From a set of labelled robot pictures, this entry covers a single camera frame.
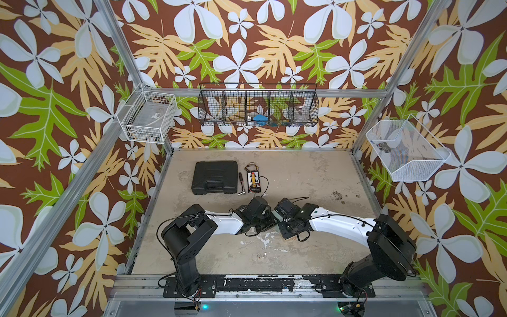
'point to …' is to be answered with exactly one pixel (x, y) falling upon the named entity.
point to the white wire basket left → (147, 117)
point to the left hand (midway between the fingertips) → (281, 220)
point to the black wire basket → (257, 105)
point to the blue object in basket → (261, 119)
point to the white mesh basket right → (406, 149)
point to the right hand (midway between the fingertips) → (282, 230)
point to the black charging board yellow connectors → (253, 181)
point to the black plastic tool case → (215, 177)
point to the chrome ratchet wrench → (242, 184)
